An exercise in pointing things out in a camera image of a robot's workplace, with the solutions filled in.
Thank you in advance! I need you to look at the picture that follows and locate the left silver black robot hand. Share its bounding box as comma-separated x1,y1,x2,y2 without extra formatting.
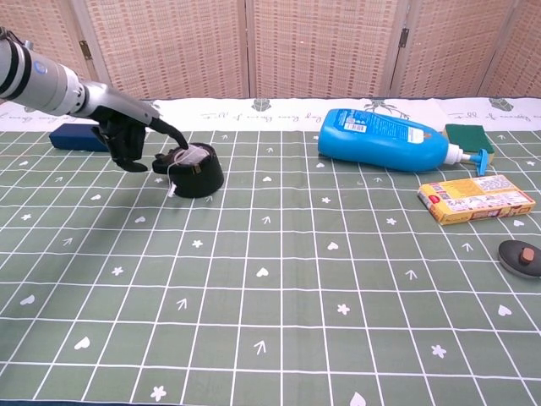
79,81,189,173

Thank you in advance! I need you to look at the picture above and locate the pyramid tea bag with string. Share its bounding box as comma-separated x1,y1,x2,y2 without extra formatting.
167,144,205,199

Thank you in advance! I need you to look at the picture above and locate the black lid with knob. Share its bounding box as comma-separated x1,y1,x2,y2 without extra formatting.
497,239,541,278

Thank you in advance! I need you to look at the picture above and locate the dark blue rectangular box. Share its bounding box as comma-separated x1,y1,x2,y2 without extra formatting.
48,123,110,153

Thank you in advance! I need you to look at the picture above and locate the woven folding screen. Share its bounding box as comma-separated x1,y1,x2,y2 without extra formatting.
0,0,541,102

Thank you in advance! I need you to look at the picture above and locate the green grid tablecloth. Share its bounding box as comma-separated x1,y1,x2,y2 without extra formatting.
0,97,541,406

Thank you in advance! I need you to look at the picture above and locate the blue pump detergent bottle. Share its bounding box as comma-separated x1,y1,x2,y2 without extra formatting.
317,107,492,177

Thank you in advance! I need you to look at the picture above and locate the green yellow sponge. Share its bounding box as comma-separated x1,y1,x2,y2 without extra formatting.
444,123,495,163

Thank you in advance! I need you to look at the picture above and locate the yellow printed carton box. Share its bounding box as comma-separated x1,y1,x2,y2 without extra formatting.
418,174,537,226

